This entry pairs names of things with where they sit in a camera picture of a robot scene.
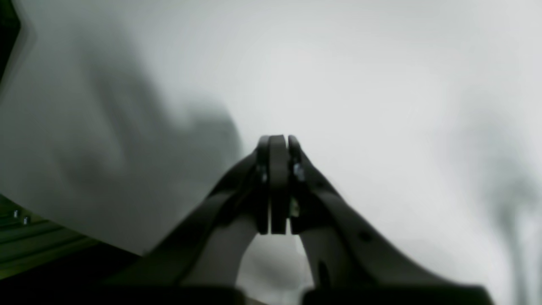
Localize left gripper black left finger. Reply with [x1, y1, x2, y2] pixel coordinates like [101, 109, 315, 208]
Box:
[104, 135, 288, 286]

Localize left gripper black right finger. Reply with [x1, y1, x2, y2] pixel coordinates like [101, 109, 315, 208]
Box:
[288, 136, 449, 289]

